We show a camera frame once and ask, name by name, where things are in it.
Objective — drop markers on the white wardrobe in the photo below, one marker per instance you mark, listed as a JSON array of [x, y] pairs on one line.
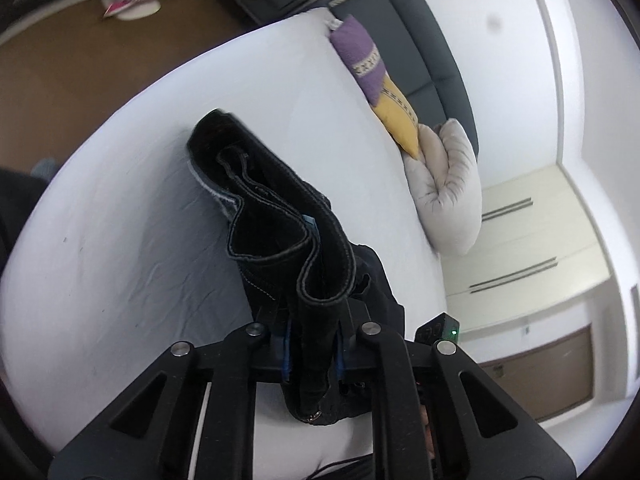
[[540, 230]]

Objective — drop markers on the folded beige duvet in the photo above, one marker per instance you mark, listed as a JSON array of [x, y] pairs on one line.
[[450, 190]]

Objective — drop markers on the black denim pants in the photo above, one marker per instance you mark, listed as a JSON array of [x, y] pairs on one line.
[[280, 210]]

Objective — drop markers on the purple pillow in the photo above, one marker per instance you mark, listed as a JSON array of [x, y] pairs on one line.
[[357, 55]]

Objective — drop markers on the grey padded headboard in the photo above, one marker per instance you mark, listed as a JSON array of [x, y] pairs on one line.
[[425, 35]]

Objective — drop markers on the yellow pillow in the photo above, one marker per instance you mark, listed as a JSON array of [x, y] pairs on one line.
[[400, 115]]

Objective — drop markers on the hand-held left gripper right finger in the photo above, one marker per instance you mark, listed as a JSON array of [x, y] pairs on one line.
[[341, 360]]

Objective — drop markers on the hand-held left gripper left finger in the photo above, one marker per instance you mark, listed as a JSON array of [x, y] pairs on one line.
[[286, 360]]

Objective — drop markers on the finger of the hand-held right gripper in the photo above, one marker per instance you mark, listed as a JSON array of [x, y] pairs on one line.
[[310, 227]]

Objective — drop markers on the bed with white sheet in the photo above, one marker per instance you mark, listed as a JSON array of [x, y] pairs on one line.
[[125, 185]]

